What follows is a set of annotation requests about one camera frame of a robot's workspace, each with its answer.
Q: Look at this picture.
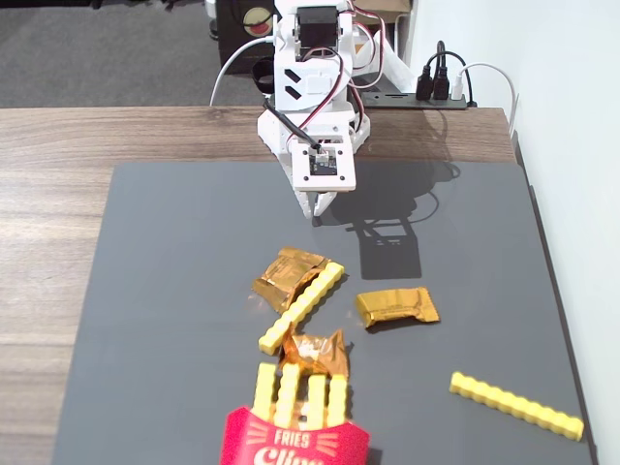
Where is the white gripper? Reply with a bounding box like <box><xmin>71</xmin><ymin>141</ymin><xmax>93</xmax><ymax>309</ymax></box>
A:
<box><xmin>285</xmin><ymin>109</ymin><xmax>358</xmax><ymax>219</ymax></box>

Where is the yellow toy fry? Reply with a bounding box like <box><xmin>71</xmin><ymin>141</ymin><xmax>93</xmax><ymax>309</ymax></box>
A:
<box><xmin>272</xmin><ymin>362</ymin><xmax>302</xmax><ymax>430</ymax></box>
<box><xmin>253</xmin><ymin>362</ymin><xmax>278</xmax><ymax>422</ymax></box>
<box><xmin>325</xmin><ymin>374</ymin><xmax>350</xmax><ymax>427</ymax></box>
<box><xmin>304</xmin><ymin>374</ymin><xmax>327</xmax><ymax>432</ymax></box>
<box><xmin>449</xmin><ymin>371</ymin><xmax>585</xmax><ymax>443</ymax></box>
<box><xmin>258</xmin><ymin>262</ymin><xmax>347</xmax><ymax>355</ymax></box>

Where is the crumpled open gold wrapper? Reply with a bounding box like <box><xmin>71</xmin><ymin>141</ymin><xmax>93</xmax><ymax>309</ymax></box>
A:
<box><xmin>250</xmin><ymin>246</ymin><xmax>331</xmax><ymax>314</ymax></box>

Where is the sealed gold candy wrapper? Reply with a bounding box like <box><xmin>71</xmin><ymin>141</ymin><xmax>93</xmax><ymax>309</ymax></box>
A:
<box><xmin>355</xmin><ymin>286</ymin><xmax>441</xmax><ymax>330</ymax></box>

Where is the grey mat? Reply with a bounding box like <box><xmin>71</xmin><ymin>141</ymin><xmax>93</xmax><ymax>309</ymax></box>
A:
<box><xmin>50</xmin><ymin>161</ymin><xmax>598</xmax><ymax>465</ymax></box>

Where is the torn orange gold wrapper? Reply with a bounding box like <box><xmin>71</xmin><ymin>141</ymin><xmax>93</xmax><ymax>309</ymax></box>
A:
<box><xmin>277</xmin><ymin>328</ymin><xmax>352</xmax><ymax>380</ymax></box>

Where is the black box with dial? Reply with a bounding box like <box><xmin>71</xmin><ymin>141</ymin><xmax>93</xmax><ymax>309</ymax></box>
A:
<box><xmin>215</xmin><ymin>0</ymin><xmax>280</xmax><ymax>77</ymax></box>

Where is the brown cardboard box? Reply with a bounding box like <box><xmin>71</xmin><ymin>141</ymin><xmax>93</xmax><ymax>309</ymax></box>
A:
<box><xmin>352</xmin><ymin>0</ymin><xmax>414</xmax><ymax>16</ymax></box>

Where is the red fries box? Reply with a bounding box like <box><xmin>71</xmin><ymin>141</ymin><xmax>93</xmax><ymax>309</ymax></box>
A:
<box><xmin>219</xmin><ymin>405</ymin><xmax>372</xmax><ymax>465</ymax></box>

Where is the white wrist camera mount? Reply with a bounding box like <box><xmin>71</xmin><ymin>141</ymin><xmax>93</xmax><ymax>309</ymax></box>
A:
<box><xmin>289</xmin><ymin>142</ymin><xmax>358</xmax><ymax>193</ymax></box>

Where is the black camera cable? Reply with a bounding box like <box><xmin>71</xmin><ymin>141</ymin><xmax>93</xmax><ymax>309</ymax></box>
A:
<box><xmin>263</xmin><ymin>99</ymin><xmax>325</xmax><ymax>152</ymax></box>

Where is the black plug with cable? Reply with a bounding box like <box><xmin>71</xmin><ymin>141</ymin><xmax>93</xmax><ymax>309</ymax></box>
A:
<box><xmin>415</xmin><ymin>40</ymin><xmax>436</xmax><ymax>103</ymax></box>
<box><xmin>425</xmin><ymin>47</ymin><xmax>467</xmax><ymax>102</ymax></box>

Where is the white usb cable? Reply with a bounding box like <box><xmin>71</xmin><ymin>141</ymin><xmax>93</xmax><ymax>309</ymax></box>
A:
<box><xmin>208</xmin><ymin>36</ymin><xmax>277</xmax><ymax>109</ymax></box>

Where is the white plug with cable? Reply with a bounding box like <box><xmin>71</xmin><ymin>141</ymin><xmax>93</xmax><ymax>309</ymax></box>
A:
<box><xmin>451</xmin><ymin>61</ymin><xmax>519</xmax><ymax>142</ymax></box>

